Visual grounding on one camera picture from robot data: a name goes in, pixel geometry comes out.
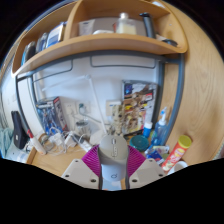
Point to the red chips can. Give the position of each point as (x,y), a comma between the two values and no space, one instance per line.
(176,153)

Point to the white desk lamp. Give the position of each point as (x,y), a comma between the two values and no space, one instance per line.
(95,100)

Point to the light grey computer mouse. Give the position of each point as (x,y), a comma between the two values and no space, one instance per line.
(113,150)

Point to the blue model kit box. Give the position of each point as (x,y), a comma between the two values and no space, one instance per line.
(50,115)

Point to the clear glass jar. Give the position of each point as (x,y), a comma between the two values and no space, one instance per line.
(82,127)

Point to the round green tin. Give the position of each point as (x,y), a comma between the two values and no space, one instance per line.
(139,142)

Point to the teal blanket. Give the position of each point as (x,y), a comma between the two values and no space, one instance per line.
(5,141)

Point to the tan robot model figure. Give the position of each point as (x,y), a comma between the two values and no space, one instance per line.
(117,120)

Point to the colourful printed box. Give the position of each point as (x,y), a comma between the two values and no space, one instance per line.
(138,103)

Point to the white power strip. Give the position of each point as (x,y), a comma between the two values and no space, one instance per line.
(80,142)

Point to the wooden shelf unit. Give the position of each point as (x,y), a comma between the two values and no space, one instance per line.
(100,41)

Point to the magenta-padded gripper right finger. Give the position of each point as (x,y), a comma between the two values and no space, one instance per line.
(146,171)

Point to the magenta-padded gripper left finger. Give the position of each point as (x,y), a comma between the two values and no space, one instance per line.
(80,171)

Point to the white tube with blue cap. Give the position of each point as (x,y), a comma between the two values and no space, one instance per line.
(147,128)

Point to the blue tissue packet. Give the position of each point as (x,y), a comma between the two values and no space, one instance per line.
(155,154)

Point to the blue spray bottle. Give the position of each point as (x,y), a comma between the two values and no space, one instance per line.
(160,131)

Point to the black bag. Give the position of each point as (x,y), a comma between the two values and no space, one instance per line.
(19,131)

